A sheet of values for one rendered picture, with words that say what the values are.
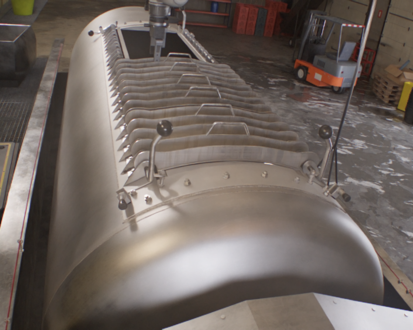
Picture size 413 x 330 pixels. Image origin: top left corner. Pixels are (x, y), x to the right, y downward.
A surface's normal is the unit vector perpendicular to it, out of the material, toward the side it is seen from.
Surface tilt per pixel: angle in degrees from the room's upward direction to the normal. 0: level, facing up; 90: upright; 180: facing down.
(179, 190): 19
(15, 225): 0
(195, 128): 90
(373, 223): 0
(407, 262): 0
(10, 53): 90
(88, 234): 47
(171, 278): 68
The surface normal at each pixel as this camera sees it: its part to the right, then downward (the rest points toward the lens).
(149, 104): 0.25, 0.50
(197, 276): 0.15, 0.14
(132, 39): 0.22, 0.67
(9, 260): 0.14, -0.87
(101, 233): -0.55, -0.64
